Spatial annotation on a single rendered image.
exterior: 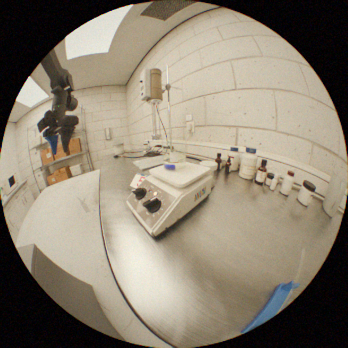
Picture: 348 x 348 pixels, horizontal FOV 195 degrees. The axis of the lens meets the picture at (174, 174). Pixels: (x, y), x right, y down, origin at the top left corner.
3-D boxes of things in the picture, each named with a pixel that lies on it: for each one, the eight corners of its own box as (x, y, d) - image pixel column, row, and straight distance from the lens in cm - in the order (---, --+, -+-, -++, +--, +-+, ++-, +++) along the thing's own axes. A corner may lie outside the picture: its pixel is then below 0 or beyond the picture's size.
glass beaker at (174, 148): (192, 169, 26) (192, 135, 25) (173, 176, 22) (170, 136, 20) (175, 163, 31) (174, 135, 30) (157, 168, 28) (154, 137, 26)
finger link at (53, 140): (56, 135, 50) (43, 138, 47) (59, 134, 47) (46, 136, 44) (57, 153, 50) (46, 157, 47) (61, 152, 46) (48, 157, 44)
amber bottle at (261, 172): (255, 179, 51) (260, 157, 48) (262, 181, 51) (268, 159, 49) (255, 182, 47) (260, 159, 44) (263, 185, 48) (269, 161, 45)
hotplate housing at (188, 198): (155, 241, 21) (145, 211, 14) (127, 207, 29) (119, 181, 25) (213, 192, 33) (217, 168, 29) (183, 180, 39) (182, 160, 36)
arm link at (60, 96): (61, 81, 42) (73, 90, 48) (49, 87, 45) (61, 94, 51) (57, 101, 39) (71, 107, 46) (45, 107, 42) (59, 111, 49)
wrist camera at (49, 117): (51, 114, 45) (35, 116, 43) (60, 105, 39) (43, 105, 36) (51, 131, 44) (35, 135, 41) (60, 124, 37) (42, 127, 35)
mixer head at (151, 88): (143, 99, 61) (143, 64, 73) (137, 105, 71) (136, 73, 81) (166, 102, 68) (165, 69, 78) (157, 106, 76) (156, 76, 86)
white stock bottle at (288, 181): (290, 196, 49) (298, 175, 46) (282, 195, 46) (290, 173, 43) (286, 190, 52) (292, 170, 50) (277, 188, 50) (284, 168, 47)
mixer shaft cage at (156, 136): (154, 140, 62) (152, 99, 65) (149, 140, 68) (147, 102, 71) (164, 139, 65) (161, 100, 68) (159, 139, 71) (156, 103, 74)
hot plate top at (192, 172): (181, 189, 18) (181, 185, 18) (147, 173, 27) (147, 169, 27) (211, 171, 28) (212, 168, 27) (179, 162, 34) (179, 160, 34)
